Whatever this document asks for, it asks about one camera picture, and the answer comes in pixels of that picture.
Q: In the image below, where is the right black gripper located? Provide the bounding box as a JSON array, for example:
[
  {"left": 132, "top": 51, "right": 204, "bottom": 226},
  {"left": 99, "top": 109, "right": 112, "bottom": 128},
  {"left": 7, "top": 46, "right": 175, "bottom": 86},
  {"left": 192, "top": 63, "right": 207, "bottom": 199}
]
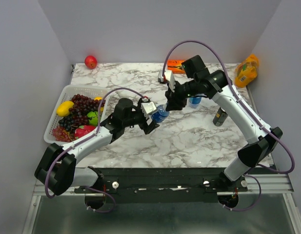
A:
[{"left": 164, "top": 78, "right": 199, "bottom": 111}]

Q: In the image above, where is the clear bottle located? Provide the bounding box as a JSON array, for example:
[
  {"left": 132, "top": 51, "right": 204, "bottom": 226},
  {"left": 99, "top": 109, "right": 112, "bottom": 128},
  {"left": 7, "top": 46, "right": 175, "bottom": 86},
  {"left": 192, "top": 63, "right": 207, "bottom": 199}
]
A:
[
  {"left": 188, "top": 97, "right": 202, "bottom": 109},
  {"left": 151, "top": 103, "right": 170, "bottom": 123}
]

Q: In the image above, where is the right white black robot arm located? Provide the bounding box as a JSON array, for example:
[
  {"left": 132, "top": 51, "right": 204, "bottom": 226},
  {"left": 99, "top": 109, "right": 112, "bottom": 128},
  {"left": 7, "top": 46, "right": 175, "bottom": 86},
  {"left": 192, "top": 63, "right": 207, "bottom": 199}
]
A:
[{"left": 162, "top": 55, "right": 282, "bottom": 191}]

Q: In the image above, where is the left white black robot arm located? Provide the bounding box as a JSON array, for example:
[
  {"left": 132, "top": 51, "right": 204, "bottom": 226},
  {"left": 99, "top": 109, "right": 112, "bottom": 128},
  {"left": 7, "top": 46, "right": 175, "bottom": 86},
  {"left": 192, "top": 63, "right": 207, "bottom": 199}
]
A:
[{"left": 34, "top": 98, "right": 158, "bottom": 195}]

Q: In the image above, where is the orange razor box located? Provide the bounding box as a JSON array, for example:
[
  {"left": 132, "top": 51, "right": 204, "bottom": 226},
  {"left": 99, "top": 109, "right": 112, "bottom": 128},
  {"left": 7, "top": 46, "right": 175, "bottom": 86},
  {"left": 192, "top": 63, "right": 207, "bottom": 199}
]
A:
[{"left": 167, "top": 59, "right": 185, "bottom": 74}]

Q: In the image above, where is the black drink can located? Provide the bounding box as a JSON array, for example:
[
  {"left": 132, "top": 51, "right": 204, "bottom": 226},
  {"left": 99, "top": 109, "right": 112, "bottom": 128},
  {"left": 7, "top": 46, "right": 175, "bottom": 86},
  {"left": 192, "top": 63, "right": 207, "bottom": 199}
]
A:
[{"left": 213, "top": 107, "right": 228, "bottom": 126}]

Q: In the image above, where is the small yellow fruit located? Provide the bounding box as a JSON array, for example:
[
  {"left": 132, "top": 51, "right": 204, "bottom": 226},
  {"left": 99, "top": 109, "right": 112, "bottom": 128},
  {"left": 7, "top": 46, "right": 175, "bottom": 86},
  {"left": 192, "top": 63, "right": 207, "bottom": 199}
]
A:
[{"left": 94, "top": 97, "right": 105, "bottom": 113}]

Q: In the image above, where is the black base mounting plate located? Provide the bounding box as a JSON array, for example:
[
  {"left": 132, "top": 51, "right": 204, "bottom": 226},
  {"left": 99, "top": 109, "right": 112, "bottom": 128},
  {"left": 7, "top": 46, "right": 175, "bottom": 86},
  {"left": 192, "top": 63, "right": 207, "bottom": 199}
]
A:
[{"left": 74, "top": 167, "right": 279, "bottom": 204}]

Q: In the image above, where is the red dragon fruit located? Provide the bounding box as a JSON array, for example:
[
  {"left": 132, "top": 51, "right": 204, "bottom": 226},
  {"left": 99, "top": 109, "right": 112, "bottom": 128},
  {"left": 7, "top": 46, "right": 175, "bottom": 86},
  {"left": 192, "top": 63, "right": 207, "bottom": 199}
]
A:
[{"left": 74, "top": 125, "right": 96, "bottom": 139}]

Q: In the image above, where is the dark purple grape bunch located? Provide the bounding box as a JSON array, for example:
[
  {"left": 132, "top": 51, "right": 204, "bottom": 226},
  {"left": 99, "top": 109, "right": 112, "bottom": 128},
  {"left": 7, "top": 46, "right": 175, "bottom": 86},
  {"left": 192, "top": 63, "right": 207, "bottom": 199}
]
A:
[{"left": 58, "top": 94, "right": 99, "bottom": 133}]

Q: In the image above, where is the orange snack bag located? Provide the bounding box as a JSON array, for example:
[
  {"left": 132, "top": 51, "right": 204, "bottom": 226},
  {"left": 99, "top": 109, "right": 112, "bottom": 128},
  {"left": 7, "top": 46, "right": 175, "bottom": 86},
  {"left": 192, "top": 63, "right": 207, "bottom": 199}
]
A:
[{"left": 234, "top": 54, "right": 259, "bottom": 88}]

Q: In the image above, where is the yellow lemon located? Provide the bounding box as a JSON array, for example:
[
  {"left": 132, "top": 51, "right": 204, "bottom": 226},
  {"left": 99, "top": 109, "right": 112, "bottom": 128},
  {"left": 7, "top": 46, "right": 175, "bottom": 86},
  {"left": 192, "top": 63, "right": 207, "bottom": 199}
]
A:
[{"left": 56, "top": 101, "right": 74, "bottom": 117}]

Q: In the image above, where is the white plastic basket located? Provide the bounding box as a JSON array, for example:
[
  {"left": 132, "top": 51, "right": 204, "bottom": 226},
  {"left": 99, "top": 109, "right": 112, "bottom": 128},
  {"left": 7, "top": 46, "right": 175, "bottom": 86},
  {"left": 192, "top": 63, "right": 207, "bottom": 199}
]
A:
[{"left": 43, "top": 85, "right": 110, "bottom": 145}]

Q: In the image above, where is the red grape bunch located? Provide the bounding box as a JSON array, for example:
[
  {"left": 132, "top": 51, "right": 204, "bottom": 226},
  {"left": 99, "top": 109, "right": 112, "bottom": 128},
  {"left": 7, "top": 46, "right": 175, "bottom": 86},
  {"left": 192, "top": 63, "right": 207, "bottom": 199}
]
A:
[{"left": 52, "top": 126, "right": 74, "bottom": 142}]

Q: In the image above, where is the red apple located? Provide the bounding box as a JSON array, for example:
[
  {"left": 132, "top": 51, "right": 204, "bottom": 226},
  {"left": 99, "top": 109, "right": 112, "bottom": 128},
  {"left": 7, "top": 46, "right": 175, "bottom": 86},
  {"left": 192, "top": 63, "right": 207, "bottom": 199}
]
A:
[{"left": 84, "top": 56, "right": 98, "bottom": 69}]

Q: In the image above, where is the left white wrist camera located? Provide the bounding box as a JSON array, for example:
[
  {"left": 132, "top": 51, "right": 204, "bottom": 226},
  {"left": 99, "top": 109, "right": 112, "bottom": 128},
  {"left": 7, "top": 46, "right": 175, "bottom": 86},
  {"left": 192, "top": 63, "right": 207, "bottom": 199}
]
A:
[{"left": 140, "top": 101, "right": 157, "bottom": 119}]

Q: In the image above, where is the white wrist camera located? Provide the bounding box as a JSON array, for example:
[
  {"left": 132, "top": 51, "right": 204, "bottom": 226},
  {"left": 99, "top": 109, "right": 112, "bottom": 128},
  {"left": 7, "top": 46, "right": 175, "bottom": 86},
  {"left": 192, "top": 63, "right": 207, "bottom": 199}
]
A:
[
  {"left": 158, "top": 70, "right": 175, "bottom": 92},
  {"left": 140, "top": 101, "right": 157, "bottom": 119}
]

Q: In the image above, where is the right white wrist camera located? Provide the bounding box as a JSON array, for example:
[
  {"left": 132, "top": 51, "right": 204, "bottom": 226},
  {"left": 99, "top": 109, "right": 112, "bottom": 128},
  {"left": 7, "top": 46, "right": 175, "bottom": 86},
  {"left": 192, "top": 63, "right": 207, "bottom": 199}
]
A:
[{"left": 158, "top": 70, "right": 175, "bottom": 92}]

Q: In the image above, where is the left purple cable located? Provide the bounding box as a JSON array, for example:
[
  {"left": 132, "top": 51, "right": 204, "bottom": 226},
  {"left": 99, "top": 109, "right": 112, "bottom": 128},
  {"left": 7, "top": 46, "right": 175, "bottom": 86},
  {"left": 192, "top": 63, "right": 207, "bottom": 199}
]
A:
[{"left": 44, "top": 87, "right": 151, "bottom": 213}]

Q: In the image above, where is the purple cable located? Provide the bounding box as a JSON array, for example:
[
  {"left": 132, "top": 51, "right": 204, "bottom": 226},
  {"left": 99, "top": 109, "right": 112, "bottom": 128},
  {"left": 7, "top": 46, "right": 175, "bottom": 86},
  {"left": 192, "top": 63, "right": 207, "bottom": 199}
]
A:
[
  {"left": 44, "top": 87, "right": 151, "bottom": 213},
  {"left": 162, "top": 40, "right": 295, "bottom": 212}
]

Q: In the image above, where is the aluminium frame rail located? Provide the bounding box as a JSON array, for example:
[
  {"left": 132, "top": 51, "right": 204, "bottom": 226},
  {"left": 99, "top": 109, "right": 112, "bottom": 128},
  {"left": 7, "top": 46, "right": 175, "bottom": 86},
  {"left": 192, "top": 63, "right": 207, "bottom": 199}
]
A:
[{"left": 33, "top": 174, "right": 294, "bottom": 196}]

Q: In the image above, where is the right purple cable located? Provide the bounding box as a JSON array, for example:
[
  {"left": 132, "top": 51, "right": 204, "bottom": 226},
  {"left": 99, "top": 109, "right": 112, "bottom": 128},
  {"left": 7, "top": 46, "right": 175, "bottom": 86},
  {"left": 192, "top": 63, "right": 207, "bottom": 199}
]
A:
[{"left": 162, "top": 40, "right": 295, "bottom": 212}]

